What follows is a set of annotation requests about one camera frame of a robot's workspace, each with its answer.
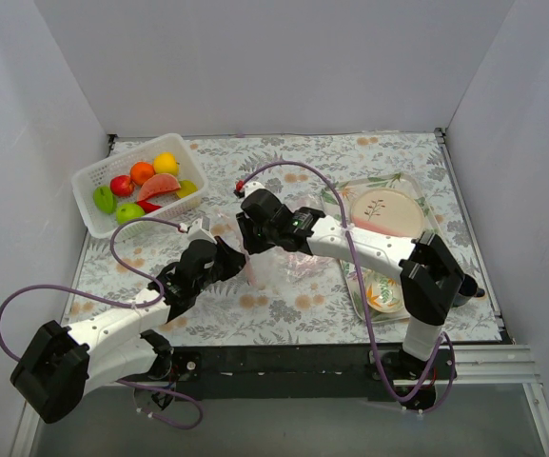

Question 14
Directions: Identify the red apple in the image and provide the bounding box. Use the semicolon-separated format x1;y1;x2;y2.
109;175;135;197

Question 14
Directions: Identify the dark blue mug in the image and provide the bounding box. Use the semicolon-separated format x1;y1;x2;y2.
453;274;485;308

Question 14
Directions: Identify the pink and cream plate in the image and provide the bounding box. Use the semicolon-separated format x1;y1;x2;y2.
350;188;426;238

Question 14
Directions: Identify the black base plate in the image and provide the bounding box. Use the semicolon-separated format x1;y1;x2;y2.
116;345;456;404

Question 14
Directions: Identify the orange fruit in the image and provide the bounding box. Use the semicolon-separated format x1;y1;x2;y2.
129;162;156;186

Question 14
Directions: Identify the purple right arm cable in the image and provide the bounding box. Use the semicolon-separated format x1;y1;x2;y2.
233;160;458;413

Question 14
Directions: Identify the floral serving tray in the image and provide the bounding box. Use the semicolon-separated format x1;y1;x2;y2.
321;173;441;324

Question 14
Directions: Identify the yellow bell pepper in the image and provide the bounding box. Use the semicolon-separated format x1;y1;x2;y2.
175;180;198;199

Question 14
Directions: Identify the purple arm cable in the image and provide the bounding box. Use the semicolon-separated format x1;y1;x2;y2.
0;217;205;428
233;160;458;413

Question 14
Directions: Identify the floral bowl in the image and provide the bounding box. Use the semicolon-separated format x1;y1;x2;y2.
364;274;403;314

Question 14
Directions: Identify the green starfruit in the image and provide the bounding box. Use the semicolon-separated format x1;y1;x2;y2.
92;186;117;214

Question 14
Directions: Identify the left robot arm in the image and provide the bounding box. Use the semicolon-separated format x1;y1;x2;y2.
10;237;246;424

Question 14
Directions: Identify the white plastic basket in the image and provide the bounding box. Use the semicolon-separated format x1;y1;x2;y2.
71;133;208;239

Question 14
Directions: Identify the clear zip top bag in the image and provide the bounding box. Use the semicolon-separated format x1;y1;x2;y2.
245;192;332;289

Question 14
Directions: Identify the floral tablecloth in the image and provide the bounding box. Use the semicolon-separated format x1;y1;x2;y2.
63;132;483;346

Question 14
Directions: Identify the green apple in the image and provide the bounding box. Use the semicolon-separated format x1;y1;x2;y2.
115;203;146;225

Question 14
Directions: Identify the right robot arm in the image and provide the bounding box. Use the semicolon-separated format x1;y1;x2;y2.
235;182;464;379

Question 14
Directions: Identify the yellow lemon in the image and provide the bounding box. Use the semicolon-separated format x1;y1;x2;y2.
152;152;179;175

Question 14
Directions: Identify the red chili pepper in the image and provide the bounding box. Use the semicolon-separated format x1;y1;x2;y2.
136;200;162;214

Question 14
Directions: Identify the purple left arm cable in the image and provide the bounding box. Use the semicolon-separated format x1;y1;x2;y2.
0;217;205;428

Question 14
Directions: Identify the watermelon slice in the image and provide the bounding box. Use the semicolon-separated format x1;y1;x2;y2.
136;173;181;202

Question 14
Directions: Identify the aluminium frame rail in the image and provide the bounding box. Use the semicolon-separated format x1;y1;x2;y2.
12;345;549;456

